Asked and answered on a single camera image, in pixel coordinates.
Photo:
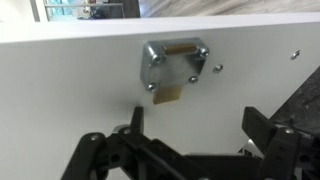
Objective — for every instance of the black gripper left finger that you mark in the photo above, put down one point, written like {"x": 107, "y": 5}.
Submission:
{"x": 100, "y": 156}

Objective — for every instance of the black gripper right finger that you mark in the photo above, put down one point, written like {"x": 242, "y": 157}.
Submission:
{"x": 280, "y": 150}

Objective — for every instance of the white cabinet door with lock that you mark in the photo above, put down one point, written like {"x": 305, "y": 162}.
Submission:
{"x": 83, "y": 83}

